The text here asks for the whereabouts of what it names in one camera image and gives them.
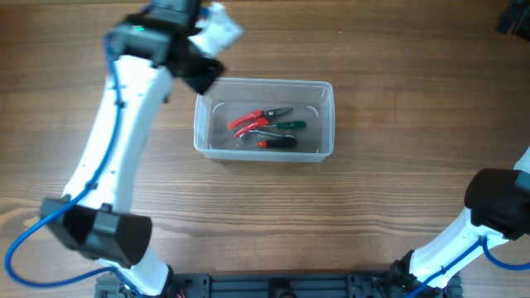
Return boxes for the red handled shears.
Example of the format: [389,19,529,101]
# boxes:
[227,108,293,138]

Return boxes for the silver socket wrench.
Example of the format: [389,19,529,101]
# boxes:
[239,130,294,145]

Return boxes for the green handled screwdriver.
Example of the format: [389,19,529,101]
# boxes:
[274,121,306,130]

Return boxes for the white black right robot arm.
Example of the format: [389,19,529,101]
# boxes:
[385,151,529,297]

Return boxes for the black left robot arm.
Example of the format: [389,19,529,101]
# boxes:
[40,1,243,297]

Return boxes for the clear plastic container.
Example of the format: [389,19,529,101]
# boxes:
[194,78,335,162]

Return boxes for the blue left camera cable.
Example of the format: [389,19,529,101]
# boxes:
[3,32,142,298]

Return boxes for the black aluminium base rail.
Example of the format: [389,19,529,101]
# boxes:
[95,269,463,298]

